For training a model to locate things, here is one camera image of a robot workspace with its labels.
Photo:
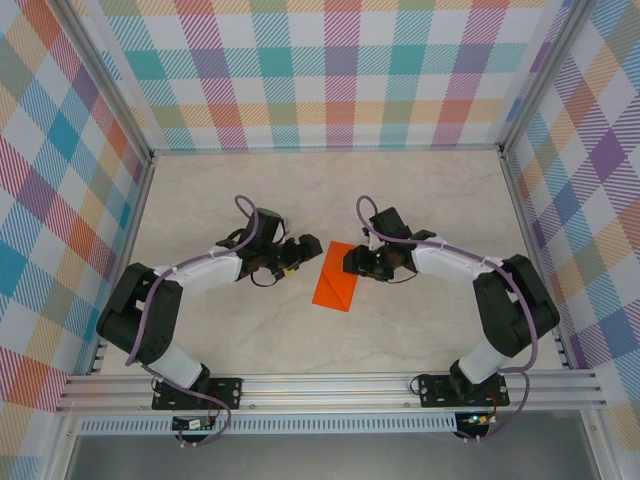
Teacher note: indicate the orange square paper sheet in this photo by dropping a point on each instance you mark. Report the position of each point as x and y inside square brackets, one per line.
[332, 290]

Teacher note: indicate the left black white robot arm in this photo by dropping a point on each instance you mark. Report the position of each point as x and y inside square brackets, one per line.
[135, 320]

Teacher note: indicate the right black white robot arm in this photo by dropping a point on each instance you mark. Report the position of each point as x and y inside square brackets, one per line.
[520, 310]

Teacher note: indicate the left small circuit board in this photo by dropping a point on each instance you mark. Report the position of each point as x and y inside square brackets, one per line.
[192, 424]

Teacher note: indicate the small circuit board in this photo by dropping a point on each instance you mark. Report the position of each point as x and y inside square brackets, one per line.
[477, 419]
[192, 424]

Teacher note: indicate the right small circuit board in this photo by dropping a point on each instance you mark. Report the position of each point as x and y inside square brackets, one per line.
[477, 419]

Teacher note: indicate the grey metal shelf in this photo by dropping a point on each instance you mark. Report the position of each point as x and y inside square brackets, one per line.
[325, 460]

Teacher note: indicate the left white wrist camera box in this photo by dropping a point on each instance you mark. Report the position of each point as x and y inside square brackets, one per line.
[287, 225]

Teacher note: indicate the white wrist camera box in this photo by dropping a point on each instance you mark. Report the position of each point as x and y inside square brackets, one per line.
[287, 225]
[374, 242]

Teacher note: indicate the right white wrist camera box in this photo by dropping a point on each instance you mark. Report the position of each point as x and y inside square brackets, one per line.
[374, 242]

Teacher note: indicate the aluminium back rail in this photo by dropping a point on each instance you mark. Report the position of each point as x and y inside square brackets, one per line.
[325, 148]

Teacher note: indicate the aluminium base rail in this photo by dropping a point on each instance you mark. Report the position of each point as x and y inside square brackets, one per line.
[325, 392]

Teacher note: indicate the right aluminium side rail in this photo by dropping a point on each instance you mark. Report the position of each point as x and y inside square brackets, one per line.
[525, 225]

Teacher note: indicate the aluminium side rail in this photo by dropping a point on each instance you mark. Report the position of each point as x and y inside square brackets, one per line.
[131, 235]
[525, 225]

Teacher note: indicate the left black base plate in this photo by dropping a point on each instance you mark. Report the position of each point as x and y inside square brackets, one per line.
[230, 392]

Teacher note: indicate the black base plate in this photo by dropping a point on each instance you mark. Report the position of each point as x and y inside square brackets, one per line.
[230, 392]
[432, 392]

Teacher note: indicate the left aluminium side rail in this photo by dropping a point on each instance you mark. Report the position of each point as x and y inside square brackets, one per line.
[131, 235]

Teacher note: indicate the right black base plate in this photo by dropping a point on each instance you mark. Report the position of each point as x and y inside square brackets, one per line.
[432, 392]

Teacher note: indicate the right aluminium corner post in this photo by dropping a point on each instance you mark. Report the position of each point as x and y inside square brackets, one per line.
[545, 75]

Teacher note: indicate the aluminium corner post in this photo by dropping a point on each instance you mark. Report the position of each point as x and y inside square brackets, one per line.
[545, 75]
[107, 85]

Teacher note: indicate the left aluminium corner post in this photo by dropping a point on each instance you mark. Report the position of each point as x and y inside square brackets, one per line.
[107, 85]

